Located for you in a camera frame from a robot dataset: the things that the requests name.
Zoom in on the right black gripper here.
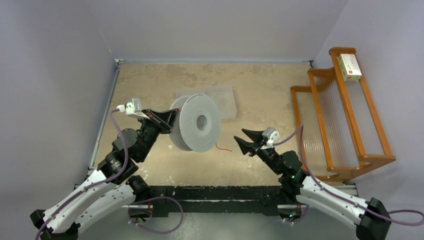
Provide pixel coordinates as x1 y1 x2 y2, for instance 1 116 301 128
233 129 283 176

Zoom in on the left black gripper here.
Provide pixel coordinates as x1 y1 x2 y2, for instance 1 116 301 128
137 107 179 162

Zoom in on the grey plastic cable spool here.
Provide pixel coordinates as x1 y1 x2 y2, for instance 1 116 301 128
169 93 222 153

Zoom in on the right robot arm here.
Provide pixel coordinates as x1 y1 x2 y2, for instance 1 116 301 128
234 127 391 240

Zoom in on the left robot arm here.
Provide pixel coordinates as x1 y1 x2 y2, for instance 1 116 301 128
30 103 180 240

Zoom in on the translucent plastic divided tray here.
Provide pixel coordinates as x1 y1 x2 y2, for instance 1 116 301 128
175 85 237 120

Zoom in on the orange wooden rack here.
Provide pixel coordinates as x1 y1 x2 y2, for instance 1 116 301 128
290 47 396 182

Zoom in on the white box red label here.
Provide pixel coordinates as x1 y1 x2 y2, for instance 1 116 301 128
336 53 362 82

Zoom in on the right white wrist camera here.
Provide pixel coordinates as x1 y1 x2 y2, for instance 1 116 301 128
262 127 280 145

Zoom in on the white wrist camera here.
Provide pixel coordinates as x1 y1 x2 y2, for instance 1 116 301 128
262 127 280 145
116 98 150 120

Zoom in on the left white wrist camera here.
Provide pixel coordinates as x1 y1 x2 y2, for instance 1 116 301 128
116 98 150 120

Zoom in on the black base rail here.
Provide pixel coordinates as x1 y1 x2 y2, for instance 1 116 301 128
129 184 314 220

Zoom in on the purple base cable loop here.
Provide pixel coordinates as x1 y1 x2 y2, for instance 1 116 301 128
128 195 184 234

